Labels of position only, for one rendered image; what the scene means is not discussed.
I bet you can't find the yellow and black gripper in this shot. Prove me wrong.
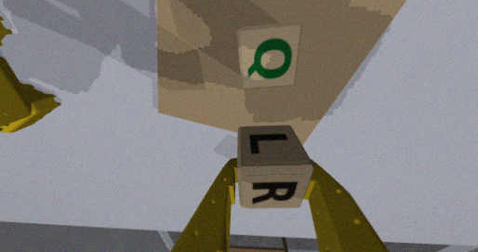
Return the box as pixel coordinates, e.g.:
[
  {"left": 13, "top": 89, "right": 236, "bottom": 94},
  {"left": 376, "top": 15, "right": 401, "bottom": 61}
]
[{"left": 170, "top": 158, "right": 389, "bottom": 252}]

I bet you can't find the tan flat mat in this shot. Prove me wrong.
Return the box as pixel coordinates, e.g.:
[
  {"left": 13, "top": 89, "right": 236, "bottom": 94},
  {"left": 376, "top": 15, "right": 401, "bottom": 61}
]
[{"left": 157, "top": 0, "right": 406, "bottom": 145}]

